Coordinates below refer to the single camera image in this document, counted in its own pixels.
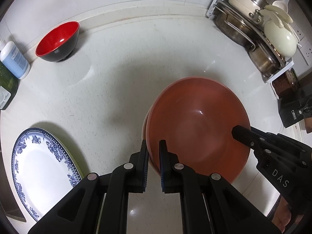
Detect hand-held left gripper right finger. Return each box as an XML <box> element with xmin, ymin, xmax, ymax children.
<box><xmin>159</xmin><ymin>140</ymin><xmax>272</xmax><ymax>234</ymax></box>

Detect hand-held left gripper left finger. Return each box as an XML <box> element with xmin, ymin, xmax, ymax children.
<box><xmin>27</xmin><ymin>140</ymin><xmax>150</xmax><ymax>234</ymax></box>

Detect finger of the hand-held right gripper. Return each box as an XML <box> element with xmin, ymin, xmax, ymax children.
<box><xmin>231</xmin><ymin>125</ymin><xmax>276</xmax><ymax>152</ymax></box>

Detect pink bowl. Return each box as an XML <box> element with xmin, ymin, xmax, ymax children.
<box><xmin>142</xmin><ymin>77</ymin><xmax>251</xmax><ymax>185</ymax></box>

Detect blue floral plate dotted rim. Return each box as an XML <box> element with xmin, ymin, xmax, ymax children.
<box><xmin>12</xmin><ymin>127</ymin><xmax>83</xmax><ymax>222</ymax></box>

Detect person's right hand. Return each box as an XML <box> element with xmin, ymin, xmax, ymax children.
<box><xmin>268</xmin><ymin>196</ymin><xmax>296</xmax><ymax>234</ymax></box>

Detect black knife block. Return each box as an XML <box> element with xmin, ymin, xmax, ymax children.
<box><xmin>278</xmin><ymin>82</ymin><xmax>312</xmax><ymax>129</ymax></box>

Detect glass jar of chili sauce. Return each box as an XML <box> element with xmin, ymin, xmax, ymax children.
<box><xmin>271</xmin><ymin>68</ymin><xmax>301</xmax><ymax>98</ymax></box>

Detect small stainless steel pot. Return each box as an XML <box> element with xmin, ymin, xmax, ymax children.
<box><xmin>248</xmin><ymin>41</ymin><xmax>284</xmax><ymax>78</ymax></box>

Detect cream ceramic pot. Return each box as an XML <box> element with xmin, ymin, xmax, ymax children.
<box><xmin>264</xmin><ymin>17</ymin><xmax>298</xmax><ymax>57</ymax></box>

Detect large stainless steel pot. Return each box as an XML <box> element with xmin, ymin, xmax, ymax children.
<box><xmin>215</xmin><ymin>10</ymin><xmax>257</xmax><ymax>48</ymax></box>

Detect cream ceramic pot lid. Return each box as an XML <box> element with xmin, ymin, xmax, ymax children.
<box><xmin>259</xmin><ymin>4</ymin><xmax>293</xmax><ymax>29</ymax></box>

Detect metal pot rack white sides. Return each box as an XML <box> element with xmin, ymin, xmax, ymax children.
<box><xmin>206</xmin><ymin>0</ymin><xmax>301</xmax><ymax>84</ymax></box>

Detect white plastic ladle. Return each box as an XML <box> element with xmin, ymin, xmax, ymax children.
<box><xmin>271</xmin><ymin>0</ymin><xmax>292</xmax><ymax>13</ymax></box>

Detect red and black bowl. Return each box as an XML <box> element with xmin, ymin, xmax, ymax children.
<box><xmin>35</xmin><ymin>21</ymin><xmax>80</xmax><ymax>62</ymax></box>

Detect green bottle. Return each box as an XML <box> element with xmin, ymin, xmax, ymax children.
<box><xmin>0</xmin><ymin>61</ymin><xmax>20</xmax><ymax>111</ymax></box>

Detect blue plastic bottle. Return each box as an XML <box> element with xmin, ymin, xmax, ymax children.
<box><xmin>0</xmin><ymin>40</ymin><xmax>30</xmax><ymax>80</ymax></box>

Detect white wall socket panel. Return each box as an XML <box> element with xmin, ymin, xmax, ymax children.
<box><xmin>293</xmin><ymin>25</ymin><xmax>312</xmax><ymax>65</ymax></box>

